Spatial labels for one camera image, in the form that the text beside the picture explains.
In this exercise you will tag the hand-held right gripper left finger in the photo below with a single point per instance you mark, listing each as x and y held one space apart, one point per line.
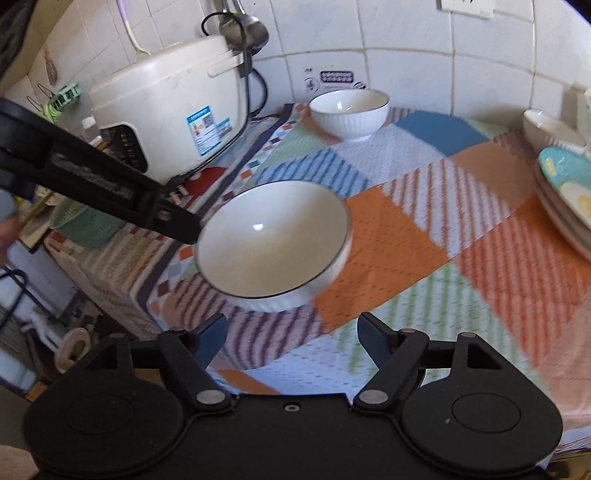
210 337

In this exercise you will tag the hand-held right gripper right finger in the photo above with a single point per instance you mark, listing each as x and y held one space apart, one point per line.
376 341

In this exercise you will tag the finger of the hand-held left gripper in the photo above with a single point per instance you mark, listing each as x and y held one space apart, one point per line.
138 203

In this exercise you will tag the white ribbed bowl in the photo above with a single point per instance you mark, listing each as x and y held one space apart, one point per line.
549 129
346 120
277 240

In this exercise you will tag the pink bunny print plate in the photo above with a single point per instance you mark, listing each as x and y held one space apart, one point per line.
556 210

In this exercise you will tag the green plastic basket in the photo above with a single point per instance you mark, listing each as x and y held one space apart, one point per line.
85 226

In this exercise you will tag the green hanging rack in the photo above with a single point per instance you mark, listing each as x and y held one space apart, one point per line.
64 99

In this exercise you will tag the colourful checkered tablecloth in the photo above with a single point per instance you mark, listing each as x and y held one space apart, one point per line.
406 258

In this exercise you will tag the white rice cooker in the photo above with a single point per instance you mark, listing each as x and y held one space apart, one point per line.
171 101

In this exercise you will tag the metal ladle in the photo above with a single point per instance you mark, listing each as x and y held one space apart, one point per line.
247 27

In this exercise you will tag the black and white wall sticker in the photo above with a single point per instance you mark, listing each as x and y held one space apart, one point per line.
334 79

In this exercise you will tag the white wall socket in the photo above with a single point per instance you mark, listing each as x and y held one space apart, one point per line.
466 7

